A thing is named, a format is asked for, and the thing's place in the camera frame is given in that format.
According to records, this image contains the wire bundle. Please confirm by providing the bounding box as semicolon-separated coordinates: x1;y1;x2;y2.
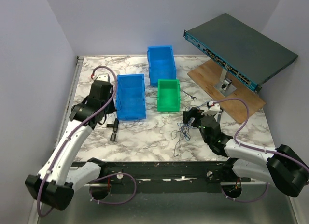
170;102;211;157

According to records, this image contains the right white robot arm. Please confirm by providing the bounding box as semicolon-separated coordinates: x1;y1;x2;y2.
183;104;309;197

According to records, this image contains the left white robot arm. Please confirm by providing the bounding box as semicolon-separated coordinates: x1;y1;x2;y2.
25;80;115;210

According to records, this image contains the open-end wrench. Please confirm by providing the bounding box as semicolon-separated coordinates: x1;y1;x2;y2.
180;89;197;101

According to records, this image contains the ratchet wrench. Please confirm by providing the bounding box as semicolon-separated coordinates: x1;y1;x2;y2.
217;110;223;123

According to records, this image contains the near blue bin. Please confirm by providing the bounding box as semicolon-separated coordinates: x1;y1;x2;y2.
115;74;146;121

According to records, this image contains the blue bin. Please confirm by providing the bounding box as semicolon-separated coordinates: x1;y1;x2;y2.
115;74;146;121
147;45;176;86

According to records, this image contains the green bin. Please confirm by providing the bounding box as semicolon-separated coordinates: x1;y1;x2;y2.
157;79;181;112

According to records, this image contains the wooden board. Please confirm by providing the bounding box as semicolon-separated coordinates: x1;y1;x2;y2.
188;60;266;124

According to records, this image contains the black socket tool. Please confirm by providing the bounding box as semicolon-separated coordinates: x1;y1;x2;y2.
106;118;119;142

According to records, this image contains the far blue bin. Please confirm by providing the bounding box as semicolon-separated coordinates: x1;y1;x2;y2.
147;45;176;86

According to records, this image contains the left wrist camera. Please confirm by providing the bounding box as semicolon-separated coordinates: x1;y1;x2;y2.
91;74;110;82

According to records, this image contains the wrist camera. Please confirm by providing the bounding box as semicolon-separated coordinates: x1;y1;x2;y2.
202;101;220;116
91;74;110;82

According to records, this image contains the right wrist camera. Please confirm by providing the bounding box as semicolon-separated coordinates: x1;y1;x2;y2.
202;101;220;116

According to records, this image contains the aluminium frame rail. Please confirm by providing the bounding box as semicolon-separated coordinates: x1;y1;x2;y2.
52;56;84;152

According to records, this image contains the metal stand bracket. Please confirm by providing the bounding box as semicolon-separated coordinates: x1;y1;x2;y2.
215;69;236;97

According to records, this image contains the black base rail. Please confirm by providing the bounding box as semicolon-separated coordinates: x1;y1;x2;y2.
90;159;250;194

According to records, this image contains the network switch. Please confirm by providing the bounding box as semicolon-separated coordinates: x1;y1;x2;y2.
183;13;298;93

